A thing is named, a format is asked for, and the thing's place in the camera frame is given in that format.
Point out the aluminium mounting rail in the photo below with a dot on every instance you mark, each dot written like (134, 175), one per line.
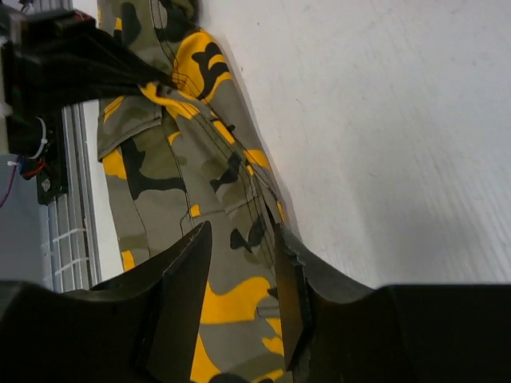
(69, 246)

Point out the camouflage trousers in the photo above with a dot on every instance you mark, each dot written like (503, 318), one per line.
(179, 155)

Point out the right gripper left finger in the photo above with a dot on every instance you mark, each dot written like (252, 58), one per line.
(140, 326)

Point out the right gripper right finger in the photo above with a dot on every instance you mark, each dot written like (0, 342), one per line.
(336, 329)

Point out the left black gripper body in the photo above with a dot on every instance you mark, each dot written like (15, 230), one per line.
(48, 61)

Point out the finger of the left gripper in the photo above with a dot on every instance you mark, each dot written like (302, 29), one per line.
(118, 71)

